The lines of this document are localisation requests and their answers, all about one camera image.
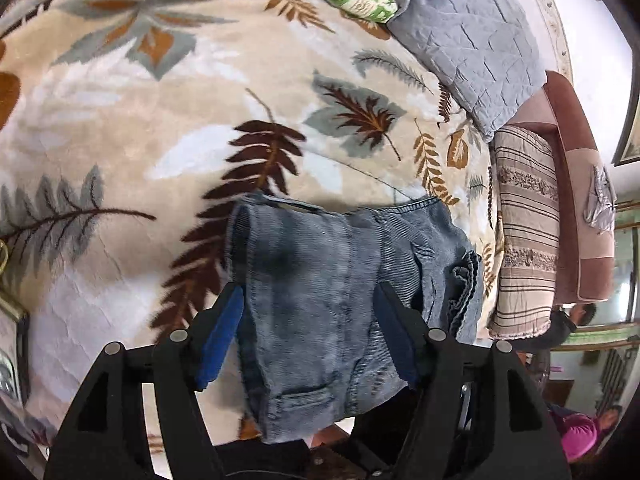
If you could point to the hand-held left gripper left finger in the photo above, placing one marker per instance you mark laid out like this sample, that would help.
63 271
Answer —
220 340

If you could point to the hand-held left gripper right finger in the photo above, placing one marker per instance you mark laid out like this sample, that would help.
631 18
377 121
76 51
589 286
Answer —
400 345

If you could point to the blue denim jeans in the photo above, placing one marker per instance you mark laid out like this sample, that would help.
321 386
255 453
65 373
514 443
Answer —
325 280

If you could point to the beige striped pillow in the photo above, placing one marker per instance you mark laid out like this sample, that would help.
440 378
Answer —
530 240

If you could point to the leaf print beige blanket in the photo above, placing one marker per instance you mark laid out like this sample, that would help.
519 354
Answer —
150 135

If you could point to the silver leaf ornament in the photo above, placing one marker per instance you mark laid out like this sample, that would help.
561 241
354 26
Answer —
600 200

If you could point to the pink brown padded headboard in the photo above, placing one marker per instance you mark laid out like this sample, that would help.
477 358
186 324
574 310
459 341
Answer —
575 170

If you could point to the grey quilted pillow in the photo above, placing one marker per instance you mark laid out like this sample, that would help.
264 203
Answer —
470 40

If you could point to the framed wall picture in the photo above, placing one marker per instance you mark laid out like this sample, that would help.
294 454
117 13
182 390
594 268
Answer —
631 130

